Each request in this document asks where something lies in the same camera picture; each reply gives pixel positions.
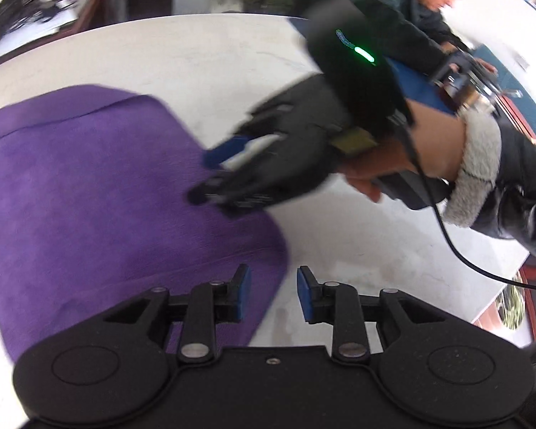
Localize dark wooden desk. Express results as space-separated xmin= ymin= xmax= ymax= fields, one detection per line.
xmin=0 ymin=0 xmax=122 ymax=72

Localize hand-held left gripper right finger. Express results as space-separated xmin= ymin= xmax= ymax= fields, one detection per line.
xmin=296 ymin=266 xmax=447 ymax=364

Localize red-brown wooden furniture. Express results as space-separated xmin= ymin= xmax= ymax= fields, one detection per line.
xmin=471 ymin=263 xmax=536 ymax=345

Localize blue table mat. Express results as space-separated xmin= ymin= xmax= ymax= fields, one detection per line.
xmin=290 ymin=17 xmax=536 ymax=144

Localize black-framed glass container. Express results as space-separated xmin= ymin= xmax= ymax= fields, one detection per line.
xmin=431 ymin=51 xmax=523 ymax=114

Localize person's right forearm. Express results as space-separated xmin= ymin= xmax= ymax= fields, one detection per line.
xmin=444 ymin=107 xmax=536 ymax=273

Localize person's right hand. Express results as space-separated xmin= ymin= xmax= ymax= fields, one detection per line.
xmin=339 ymin=98 xmax=470 ymax=204

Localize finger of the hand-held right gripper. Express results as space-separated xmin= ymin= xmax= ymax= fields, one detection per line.
xmin=202 ymin=114 xmax=273 ymax=171
xmin=187 ymin=173 xmax=275 ymax=219

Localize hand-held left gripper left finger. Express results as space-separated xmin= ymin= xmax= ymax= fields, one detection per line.
xmin=104 ymin=265 xmax=253 ymax=364

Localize purple towel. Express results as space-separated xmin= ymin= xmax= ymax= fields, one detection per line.
xmin=0 ymin=84 xmax=290 ymax=364

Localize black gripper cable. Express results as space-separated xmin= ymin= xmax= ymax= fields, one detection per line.
xmin=395 ymin=114 xmax=536 ymax=290

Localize white papers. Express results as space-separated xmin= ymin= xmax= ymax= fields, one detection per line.
xmin=0 ymin=0 xmax=96 ymax=63

